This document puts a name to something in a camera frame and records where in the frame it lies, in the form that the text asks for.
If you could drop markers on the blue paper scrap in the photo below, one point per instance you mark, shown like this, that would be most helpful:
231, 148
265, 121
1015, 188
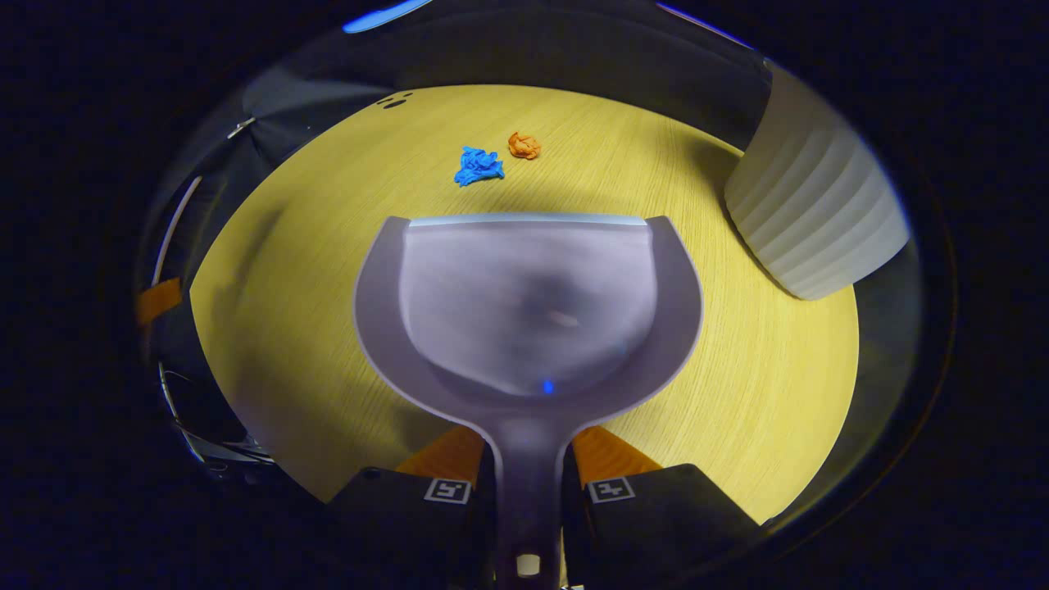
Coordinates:
478, 166

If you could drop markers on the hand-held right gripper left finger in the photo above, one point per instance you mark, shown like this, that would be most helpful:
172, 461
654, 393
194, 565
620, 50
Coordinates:
393, 524

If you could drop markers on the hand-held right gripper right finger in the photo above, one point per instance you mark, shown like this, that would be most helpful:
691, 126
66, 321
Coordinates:
656, 533

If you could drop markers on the white ribbed garbage bin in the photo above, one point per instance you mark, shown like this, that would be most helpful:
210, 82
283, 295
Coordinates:
811, 213

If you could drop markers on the orange paper scrap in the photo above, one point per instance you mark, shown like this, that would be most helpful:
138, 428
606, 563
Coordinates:
524, 145

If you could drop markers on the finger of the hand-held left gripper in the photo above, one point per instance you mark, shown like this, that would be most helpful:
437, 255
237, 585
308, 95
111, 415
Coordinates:
158, 300

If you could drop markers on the yellow wooden desktop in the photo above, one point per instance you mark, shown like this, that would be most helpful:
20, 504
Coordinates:
287, 328

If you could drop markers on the silver clip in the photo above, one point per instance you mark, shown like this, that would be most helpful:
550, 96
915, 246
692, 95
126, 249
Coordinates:
240, 128

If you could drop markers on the pink grey dustpan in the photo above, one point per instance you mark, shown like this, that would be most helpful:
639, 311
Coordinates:
524, 311

